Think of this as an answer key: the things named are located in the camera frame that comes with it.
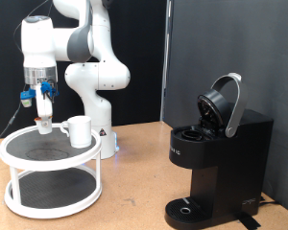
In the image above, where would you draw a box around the blue cable clip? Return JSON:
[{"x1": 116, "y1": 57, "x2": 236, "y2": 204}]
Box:
[{"x1": 40, "y1": 81, "x2": 60, "y2": 98}]

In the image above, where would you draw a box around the black power cord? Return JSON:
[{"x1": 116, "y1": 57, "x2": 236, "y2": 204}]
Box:
[{"x1": 258, "y1": 195, "x2": 276, "y2": 206}]

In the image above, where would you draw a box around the silver vertical pole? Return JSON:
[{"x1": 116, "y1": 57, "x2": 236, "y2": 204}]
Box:
[{"x1": 159, "y1": 0, "x2": 175, "y2": 123}]

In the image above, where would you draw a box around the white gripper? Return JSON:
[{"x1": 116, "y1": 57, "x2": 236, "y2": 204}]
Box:
[{"x1": 36, "y1": 83, "x2": 54, "y2": 128}]

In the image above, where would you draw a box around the white plastic mug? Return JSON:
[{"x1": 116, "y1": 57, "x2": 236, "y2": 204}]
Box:
[{"x1": 60, "y1": 115, "x2": 93, "y2": 150}]

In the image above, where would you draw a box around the black tape strip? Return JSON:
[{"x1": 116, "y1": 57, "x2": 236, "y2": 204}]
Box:
[{"x1": 234, "y1": 211, "x2": 262, "y2": 230}]

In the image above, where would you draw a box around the black Keurig coffee machine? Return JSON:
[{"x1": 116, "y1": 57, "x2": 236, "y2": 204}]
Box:
[{"x1": 164, "y1": 72, "x2": 275, "y2": 230}]

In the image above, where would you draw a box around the white two-tier turntable stand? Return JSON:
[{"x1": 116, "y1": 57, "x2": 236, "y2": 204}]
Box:
[{"x1": 0, "y1": 123, "x2": 104, "y2": 220}]

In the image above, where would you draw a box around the orange-lid coffee pod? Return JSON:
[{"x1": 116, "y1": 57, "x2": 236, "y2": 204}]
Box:
[{"x1": 34, "y1": 116, "x2": 53, "y2": 135}]

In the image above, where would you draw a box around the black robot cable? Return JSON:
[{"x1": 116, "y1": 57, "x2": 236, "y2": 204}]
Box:
[{"x1": 0, "y1": 0, "x2": 52, "y2": 150}]

